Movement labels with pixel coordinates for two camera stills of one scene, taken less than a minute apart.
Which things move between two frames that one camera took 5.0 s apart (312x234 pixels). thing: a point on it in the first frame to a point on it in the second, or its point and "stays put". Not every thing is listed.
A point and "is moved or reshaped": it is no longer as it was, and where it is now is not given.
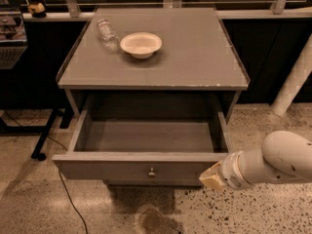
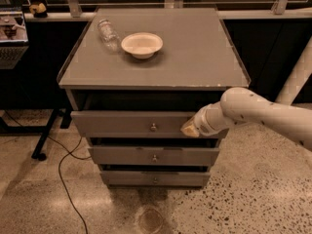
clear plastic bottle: (107, 35) stays put
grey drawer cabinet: (154, 91) stays put
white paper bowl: (140, 45) stays put
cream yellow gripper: (230, 172) to (203, 123)
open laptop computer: (13, 39) stays put
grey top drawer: (141, 149) is moved or reshaped
